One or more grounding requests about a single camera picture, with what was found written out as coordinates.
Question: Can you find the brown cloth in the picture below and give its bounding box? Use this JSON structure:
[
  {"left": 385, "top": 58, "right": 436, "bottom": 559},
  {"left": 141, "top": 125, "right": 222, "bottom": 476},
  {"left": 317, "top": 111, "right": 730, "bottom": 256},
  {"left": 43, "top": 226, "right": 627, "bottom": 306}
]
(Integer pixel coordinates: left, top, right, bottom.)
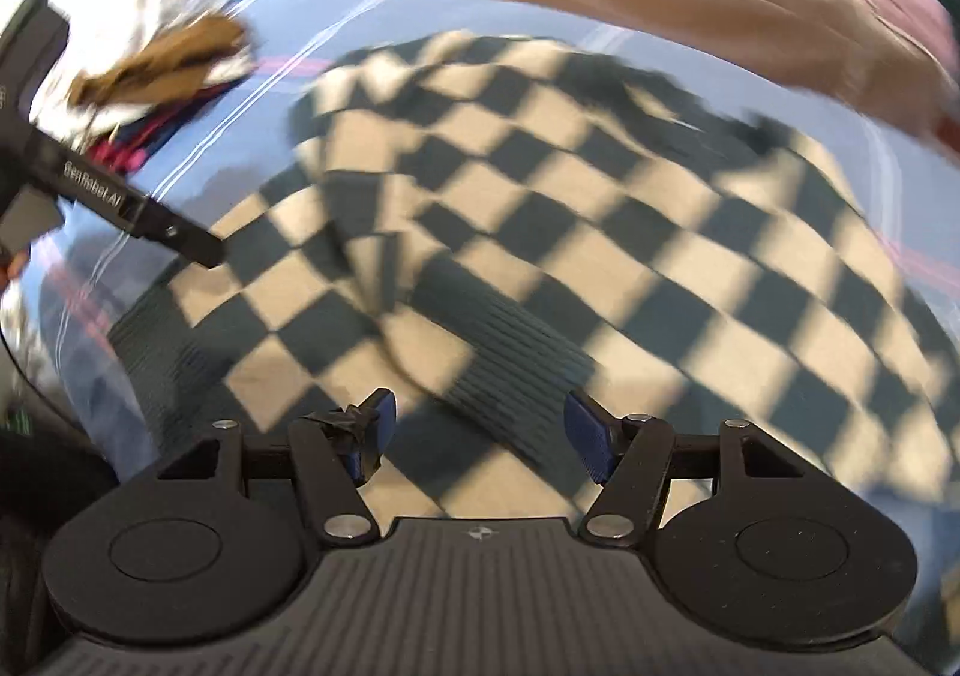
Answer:
[{"left": 67, "top": 14, "right": 250, "bottom": 113}]

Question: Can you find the pink pillow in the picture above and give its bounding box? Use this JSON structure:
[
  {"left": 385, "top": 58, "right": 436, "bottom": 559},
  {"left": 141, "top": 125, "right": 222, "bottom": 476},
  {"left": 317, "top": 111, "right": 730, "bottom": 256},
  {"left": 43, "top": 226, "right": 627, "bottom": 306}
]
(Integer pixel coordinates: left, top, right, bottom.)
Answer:
[{"left": 846, "top": 0, "right": 955, "bottom": 58}]

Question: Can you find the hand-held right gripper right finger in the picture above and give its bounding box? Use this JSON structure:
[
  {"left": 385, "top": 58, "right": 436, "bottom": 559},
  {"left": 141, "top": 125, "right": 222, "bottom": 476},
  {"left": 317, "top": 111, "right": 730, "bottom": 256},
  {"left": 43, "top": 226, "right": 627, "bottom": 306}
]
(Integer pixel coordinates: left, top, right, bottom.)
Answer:
[{"left": 562, "top": 389, "right": 808, "bottom": 548}]

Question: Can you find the blue striped bed sheet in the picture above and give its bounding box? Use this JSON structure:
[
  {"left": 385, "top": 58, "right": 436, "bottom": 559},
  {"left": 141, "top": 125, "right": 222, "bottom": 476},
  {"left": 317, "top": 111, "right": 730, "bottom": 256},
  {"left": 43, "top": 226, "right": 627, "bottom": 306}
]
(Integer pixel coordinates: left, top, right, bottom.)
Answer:
[{"left": 22, "top": 0, "right": 960, "bottom": 572}]

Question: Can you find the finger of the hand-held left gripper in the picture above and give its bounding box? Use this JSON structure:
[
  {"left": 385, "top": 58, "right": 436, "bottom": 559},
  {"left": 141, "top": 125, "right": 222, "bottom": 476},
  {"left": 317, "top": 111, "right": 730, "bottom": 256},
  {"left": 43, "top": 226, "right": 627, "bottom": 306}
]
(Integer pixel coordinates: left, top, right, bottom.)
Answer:
[{"left": 118, "top": 192, "right": 227, "bottom": 270}]

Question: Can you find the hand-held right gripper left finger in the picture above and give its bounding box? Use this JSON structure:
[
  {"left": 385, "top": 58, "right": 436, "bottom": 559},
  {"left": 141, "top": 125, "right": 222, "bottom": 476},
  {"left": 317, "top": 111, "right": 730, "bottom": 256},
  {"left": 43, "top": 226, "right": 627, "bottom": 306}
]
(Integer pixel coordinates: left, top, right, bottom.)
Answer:
[{"left": 154, "top": 387, "right": 396, "bottom": 546}]

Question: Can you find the checkered blanket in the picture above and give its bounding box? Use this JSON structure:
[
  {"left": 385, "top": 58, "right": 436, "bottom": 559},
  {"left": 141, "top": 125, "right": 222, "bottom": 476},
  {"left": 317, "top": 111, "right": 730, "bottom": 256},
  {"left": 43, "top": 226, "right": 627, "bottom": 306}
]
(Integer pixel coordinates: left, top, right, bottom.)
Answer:
[{"left": 111, "top": 31, "right": 960, "bottom": 521}]

